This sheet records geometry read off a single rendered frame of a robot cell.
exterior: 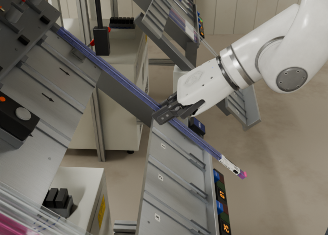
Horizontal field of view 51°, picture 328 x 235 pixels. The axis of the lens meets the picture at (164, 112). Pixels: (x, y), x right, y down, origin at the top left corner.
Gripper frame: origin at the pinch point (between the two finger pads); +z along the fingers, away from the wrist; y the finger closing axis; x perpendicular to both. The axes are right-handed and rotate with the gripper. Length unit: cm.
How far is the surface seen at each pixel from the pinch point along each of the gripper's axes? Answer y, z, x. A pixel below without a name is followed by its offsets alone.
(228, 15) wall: -307, 3, 93
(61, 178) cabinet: -16, 47, 9
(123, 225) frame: -24, 53, 43
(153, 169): 2.4, 10.3, 9.6
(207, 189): -3.2, 6.7, 26.6
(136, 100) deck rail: -19.1, 12.1, 2.3
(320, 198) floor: -70, -3, 125
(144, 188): 9.1, 10.6, 8.0
